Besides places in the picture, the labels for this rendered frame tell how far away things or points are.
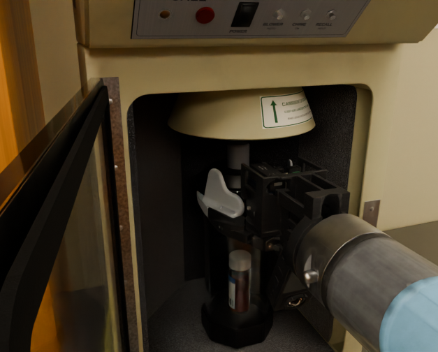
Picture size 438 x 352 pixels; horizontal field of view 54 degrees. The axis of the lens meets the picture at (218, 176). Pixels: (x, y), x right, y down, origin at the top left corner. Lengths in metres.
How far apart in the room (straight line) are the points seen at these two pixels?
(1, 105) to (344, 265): 0.25
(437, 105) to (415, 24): 0.76
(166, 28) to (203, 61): 0.06
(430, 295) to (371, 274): 0.04
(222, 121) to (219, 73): 0.06
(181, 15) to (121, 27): 0.04
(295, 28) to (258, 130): 0.11
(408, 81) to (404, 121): 0.10
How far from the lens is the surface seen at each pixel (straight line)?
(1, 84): 0.28
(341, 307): 0.32
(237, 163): 0.53
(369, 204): 0.53
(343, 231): 0.34
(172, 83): 0.39
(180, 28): 0.34
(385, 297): 0.29
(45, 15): 0.80
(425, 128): 1.19
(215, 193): 0.49
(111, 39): 0.34
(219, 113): 0.45
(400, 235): 1.16
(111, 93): 0.38
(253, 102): 0.45
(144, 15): 0.33
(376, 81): 0.49
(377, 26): 0.43
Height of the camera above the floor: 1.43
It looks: 19 degrees down
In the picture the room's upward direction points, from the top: straight up
